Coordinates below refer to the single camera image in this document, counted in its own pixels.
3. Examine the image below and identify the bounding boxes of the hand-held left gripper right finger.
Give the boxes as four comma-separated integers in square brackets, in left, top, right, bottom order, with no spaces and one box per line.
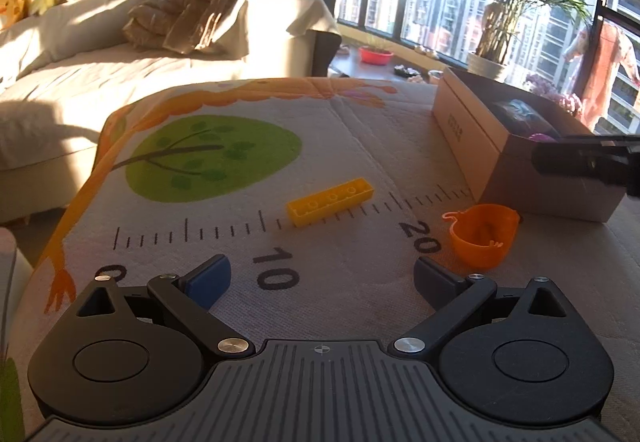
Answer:
[394,256,571,357]

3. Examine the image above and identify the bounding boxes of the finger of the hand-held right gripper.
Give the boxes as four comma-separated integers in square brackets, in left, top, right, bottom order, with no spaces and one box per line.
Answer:
[560,134,640,147]
[530,142,640,196]

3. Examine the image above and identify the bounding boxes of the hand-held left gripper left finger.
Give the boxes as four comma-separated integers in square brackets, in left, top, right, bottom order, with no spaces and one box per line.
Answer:
[75,255,257,357]

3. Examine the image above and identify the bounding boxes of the orange toy cup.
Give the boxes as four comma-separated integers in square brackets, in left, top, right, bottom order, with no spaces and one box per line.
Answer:
[442,203,521,271]

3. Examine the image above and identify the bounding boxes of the cardboard box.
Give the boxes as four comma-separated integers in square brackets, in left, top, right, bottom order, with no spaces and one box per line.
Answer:
[431,66,632,223]

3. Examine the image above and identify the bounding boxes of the yellow toy building block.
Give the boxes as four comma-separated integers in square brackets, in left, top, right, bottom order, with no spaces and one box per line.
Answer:
[285,178,375,229]

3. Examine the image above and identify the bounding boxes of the printed ruler play mat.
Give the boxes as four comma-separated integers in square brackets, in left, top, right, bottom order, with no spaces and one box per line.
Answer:
[0,76,640,442]

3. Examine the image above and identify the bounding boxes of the purple flowers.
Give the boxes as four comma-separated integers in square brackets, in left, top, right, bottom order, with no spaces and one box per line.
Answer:
[525,73,583,115]

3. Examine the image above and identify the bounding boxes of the orange hanging garment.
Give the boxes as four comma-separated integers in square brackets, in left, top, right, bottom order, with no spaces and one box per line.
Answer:
[564,20,640,133]

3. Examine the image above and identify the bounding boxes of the white plant pot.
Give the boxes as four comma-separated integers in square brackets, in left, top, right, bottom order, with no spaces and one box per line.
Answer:
[467,50,508,83]

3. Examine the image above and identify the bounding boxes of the red plastic basin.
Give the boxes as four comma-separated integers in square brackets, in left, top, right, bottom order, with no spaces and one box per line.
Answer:
[359,46,395,66]

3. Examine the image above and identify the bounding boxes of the cream sofa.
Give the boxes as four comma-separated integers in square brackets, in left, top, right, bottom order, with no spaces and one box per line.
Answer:
[0,0,343,225]

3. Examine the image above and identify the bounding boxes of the brown crumpled blanket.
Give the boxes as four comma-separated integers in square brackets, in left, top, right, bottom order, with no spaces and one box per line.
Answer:
[122,0,306,56]

